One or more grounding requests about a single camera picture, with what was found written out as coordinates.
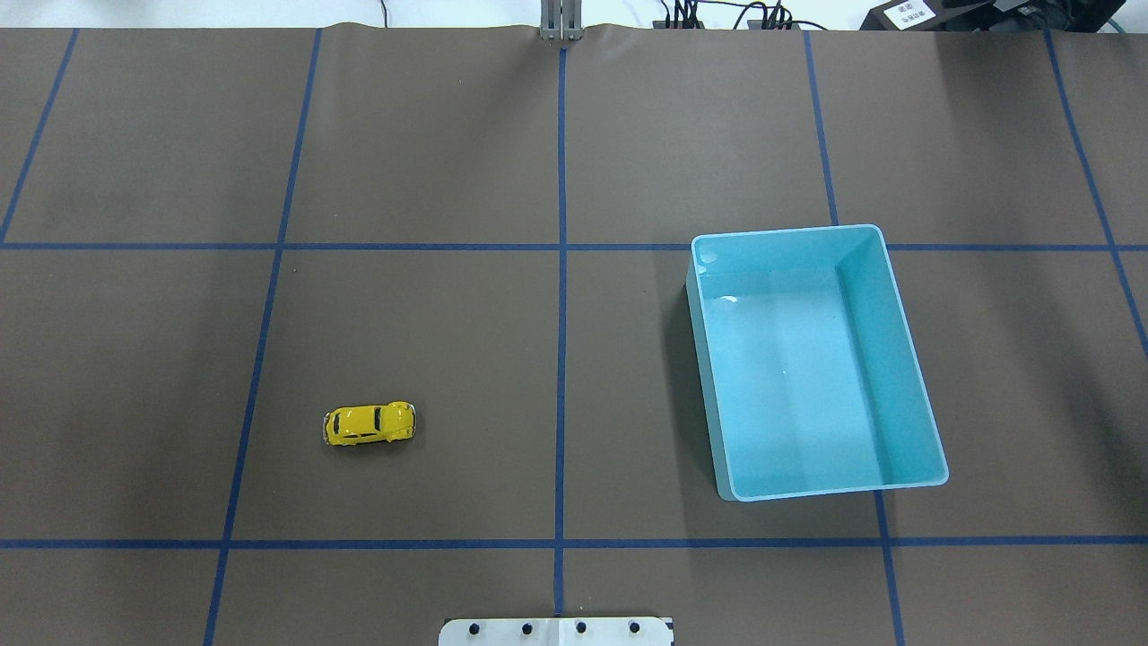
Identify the yellow beetle toy car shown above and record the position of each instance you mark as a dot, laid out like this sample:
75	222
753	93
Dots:
370	424

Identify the light blue plastic bin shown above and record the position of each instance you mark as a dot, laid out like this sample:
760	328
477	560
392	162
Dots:
808	370

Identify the black labelled box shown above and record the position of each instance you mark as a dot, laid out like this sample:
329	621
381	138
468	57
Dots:
902	16

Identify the grey aluminium frame post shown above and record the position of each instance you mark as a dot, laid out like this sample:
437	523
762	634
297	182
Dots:
561	20

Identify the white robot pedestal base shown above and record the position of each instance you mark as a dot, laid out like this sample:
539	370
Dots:
602	630

